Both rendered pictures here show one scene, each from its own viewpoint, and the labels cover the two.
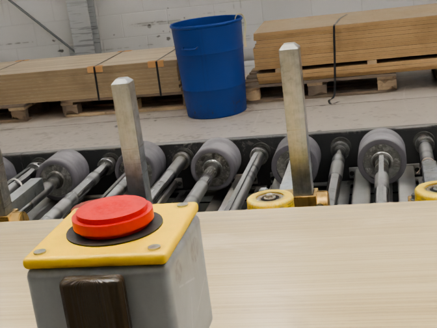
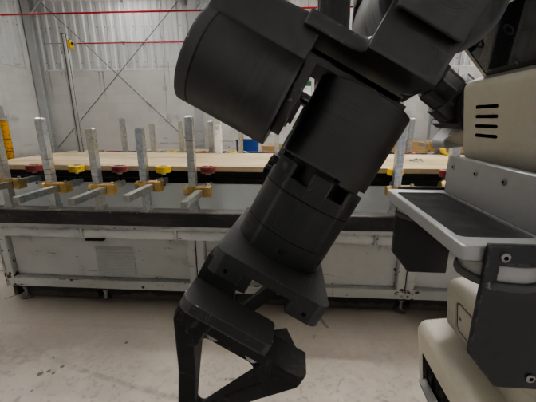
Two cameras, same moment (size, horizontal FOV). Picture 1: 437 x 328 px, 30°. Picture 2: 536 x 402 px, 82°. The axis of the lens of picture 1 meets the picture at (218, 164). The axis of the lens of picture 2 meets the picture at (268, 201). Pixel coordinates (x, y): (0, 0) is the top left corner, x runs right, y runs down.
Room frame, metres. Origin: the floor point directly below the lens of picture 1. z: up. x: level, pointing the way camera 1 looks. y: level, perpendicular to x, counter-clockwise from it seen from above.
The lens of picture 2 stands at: (-1.02, 0.65, 1.16)
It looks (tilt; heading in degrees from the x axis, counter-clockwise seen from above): 15 degrees down; 351
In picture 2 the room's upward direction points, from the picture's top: straight up
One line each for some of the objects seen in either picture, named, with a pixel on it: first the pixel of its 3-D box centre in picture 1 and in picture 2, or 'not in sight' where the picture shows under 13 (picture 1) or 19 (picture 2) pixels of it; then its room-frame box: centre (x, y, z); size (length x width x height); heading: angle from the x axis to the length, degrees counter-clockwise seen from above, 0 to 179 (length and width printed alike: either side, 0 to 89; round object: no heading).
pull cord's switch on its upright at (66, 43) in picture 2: not in sight; (76, 107); (1.92, 1.80, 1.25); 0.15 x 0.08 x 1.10; 77
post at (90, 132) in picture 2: not in sight; (96, 175); (0.66, 1.26, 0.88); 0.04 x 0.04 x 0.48; 77
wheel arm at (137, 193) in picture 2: not in sight; (148, 188); (0.55, 0.99, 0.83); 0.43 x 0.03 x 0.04; 167
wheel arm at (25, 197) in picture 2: not in sight; (53, 189); (0.66, 1.48, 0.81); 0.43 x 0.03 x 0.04; 167
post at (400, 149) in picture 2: not in sight; (397, 171); (0.32, -0.20, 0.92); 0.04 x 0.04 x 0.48; 77
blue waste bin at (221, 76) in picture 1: (212, 64); (248, 154); (6.12, -0.05, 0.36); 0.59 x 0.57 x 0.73; 167
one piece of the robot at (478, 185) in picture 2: not in sight; (470, 244); (-0.68, 0.31, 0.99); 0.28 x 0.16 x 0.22; 166
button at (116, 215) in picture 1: (114, 222); not in sight; (0.38, 0.05, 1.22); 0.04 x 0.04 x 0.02
